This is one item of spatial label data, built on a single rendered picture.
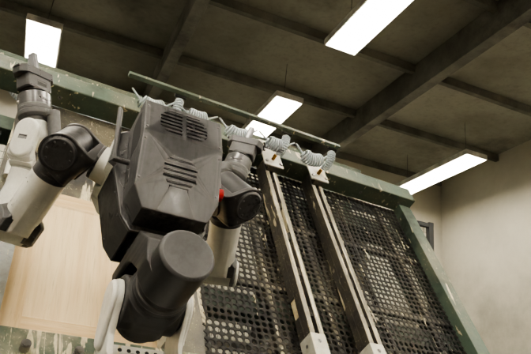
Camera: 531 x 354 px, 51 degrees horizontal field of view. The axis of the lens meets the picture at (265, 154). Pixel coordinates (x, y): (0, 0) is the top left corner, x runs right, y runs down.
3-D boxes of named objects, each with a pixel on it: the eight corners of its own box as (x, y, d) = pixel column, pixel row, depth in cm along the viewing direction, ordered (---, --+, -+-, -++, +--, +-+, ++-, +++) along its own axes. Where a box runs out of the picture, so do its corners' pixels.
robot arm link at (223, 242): (235, 300, 161) (248, 232, 154) (190, 294, 160) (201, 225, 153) (235, 277, 172) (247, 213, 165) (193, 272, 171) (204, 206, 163)
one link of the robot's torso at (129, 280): (192, 321, 113) (192, 271, 121) (127, 310, 107) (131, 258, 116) (167, 349, 121) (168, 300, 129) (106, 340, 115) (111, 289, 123)
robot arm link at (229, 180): (253, 231, 155) (261, 186, 150) (225, 235, 150) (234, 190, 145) (231, 212, 163) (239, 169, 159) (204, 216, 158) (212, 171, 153)
